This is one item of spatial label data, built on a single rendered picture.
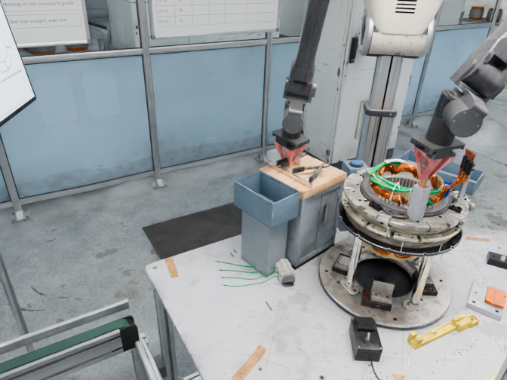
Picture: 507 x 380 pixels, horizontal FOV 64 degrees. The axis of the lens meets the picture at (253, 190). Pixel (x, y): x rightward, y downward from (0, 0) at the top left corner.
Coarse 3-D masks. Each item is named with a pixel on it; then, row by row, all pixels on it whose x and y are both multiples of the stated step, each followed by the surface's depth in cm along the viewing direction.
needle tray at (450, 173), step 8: (408, 152) 142; (408, 160) 144; (424, 160) 141; (448, 168) 136; (456, 168) 135; (448, 176) 127; (456, 176) 126; (472, 176) 132; (480, 176) 126; (472, 184) 123; (480, 184) 130; (472, 192) 124
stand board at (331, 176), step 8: (304, 160) 132; (312, 160) 133; (264, 168) 126; (272, 168) 127; (288, 168) 127; (328, 168) 128; (336, 168) 128; (280, 176) 122; (288, 176) 122; (304, 176) 122; (320, 176) 123; (328, 176) 123; (336, 176) 123; (344, 176) 125; (288, 184) 118; (296, 184) 118; (312, 184) 118; (320, 184) 119; (328, 184) 121; (304, 192) 114; (312, 192) 117
